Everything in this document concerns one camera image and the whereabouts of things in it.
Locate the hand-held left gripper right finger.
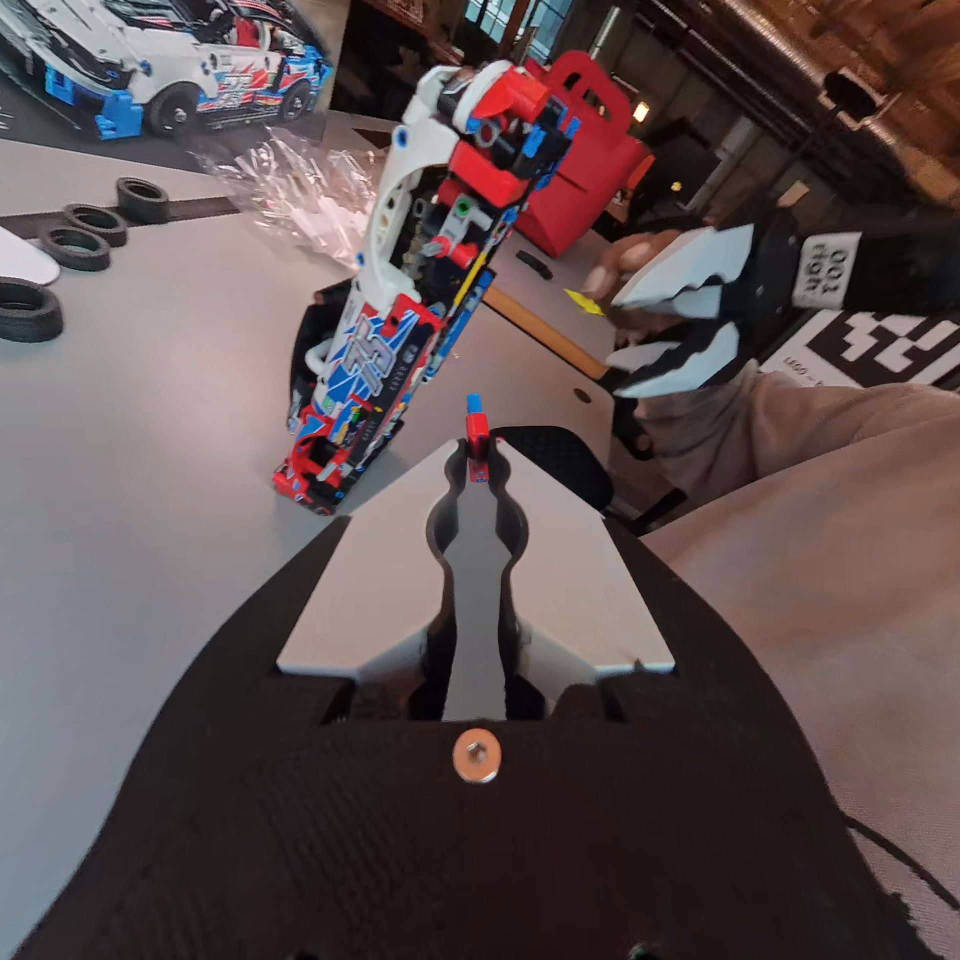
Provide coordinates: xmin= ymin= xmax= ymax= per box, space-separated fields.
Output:
xmin=483 ymin=438 xmax=678 ymax=710

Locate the person's right hand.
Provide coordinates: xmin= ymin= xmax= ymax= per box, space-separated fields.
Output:
xmin=583 ymin=231 xmax=680 ymax=350

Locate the clear plastic bag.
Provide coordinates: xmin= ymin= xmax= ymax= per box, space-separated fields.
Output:
xmin=187 ymin=123 xmax=387 ymax=267

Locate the person's right forearm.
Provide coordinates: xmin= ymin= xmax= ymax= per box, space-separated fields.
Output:
xmin=633 ymin=363 xmax=960 ymax=519

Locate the black rubber tyre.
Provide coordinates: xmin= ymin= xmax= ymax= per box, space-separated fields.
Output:
xmin=39 ymin=226 xmax=112 ymax=273
xmin=63 ymin=204 xmax=129 ymax=249
xmin=0 ymin=277 xmax=65 ymax=344
xmin=116 ymin=177 xmax=171 ymax=225

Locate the black white patterned card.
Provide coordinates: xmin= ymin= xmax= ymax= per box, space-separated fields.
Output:
xmin=757 ymin=307 xmax=960 ymax=391

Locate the printed car model box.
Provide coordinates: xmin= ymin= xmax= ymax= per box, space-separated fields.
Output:
xmin=0 ymin=0 xmax=335 ymax=155

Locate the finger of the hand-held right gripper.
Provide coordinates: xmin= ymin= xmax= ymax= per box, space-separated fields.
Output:
xmin=609 ymin=222 xmax=756 ymax=310
xmin=603 ymin=321 xmax=742 ymax=400

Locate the black office chair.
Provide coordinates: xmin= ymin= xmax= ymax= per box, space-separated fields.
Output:
xmin=486 ymin=425 xmax=687 ymax=537

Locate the red brick connector piece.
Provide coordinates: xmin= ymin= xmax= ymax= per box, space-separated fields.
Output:
xmin=463 ymin=393 xmax=492 ymax=485

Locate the red felt bag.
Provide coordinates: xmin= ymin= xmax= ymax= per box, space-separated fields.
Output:
xmin=516 ymin=50 xmax=652 ymax=258

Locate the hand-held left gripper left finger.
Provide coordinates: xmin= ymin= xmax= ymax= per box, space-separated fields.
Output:
xmin=276 ymin=438 xmax=472 ymax=705

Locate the brick-built race car model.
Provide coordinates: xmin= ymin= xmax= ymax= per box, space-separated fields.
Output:
xmin=271 ymin=60 xmax=582 ymax=517

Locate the person's beige hoodie torso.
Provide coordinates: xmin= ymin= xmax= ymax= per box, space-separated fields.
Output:
xmin=641 ymin=420 xmax=960 ymax=960

